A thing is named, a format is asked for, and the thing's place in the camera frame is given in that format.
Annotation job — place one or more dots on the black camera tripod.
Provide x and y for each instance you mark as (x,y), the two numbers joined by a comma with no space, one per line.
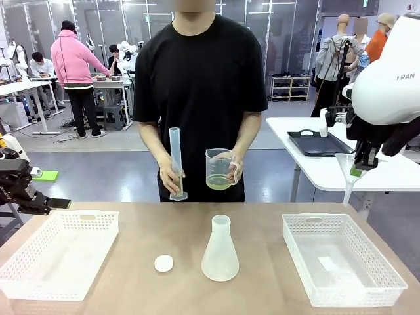
(339,69)

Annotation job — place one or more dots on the person's right hand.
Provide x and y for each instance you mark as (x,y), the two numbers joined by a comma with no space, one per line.
(167,178)

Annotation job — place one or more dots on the white round flask cap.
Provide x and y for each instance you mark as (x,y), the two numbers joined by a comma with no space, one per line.
(163,263)

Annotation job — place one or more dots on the seated person in white shirt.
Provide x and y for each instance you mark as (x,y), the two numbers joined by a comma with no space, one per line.
(41,67)

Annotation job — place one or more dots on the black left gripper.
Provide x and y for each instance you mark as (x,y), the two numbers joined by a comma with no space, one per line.
(13,192)

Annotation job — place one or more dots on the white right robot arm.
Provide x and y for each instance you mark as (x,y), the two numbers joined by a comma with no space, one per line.
(387,65)

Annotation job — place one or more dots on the mannequin white shirt black skirt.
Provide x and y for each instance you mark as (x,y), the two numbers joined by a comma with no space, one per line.
(359,42)

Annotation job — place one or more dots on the person's left hand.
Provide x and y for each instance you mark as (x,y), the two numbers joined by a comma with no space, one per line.
(238,170)

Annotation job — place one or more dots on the black plastic tray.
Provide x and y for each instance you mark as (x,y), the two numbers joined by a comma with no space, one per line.
(315,144)

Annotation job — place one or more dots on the person in black t-shirt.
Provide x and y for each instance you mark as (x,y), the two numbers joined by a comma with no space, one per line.
(200,82)

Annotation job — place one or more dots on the person in pink hoodie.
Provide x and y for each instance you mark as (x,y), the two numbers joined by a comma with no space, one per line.
(70,62)

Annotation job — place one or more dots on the clear plastic graduated cylinder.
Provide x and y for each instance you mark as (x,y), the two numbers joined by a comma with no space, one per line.
(175,144)

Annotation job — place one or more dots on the translucent plastic conical flask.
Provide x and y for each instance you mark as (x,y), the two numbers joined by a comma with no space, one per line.
(220,259)

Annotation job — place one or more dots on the clear plastic funnel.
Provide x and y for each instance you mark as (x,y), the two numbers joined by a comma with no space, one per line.
(346,164)

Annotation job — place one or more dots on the small white cup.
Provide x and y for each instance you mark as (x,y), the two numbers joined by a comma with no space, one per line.
(323,131)

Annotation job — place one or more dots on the person's right forearm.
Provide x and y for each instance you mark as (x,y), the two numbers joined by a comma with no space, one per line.
(154,144)

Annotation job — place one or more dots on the shoe rack with shoes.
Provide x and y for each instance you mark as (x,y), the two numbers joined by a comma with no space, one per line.
(290,88)

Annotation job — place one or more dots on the white perforated plastic basket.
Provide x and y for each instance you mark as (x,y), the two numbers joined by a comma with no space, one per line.
(62,223)
(377,288)

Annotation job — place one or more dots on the mannequin in grey shirt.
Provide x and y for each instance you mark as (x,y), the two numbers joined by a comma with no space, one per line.
(329,55)

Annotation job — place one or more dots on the mannequin in blue patterned dress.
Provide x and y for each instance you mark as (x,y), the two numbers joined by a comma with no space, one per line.
(363,60)

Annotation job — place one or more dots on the seated person in black top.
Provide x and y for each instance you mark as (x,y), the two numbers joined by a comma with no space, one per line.
(115,64)

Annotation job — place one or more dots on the mannequin in orange with cap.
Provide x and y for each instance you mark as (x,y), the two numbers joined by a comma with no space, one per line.
(377,42)

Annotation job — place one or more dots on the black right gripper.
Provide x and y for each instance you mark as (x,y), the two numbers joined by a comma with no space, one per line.
(356,128)

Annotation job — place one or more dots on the grey plastic step stool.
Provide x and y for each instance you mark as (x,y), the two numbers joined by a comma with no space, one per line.
(114,116)

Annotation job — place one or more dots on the black metal stand frame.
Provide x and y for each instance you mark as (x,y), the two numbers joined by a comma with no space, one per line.
(8,226)

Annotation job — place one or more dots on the grey workbench with trays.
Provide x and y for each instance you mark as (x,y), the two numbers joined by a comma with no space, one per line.
(110,83)

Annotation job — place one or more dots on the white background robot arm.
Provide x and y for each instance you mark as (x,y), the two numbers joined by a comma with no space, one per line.
(18,57)
(126,54)

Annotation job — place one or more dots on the person's left forearm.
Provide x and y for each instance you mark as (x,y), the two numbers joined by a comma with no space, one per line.
(247,134)

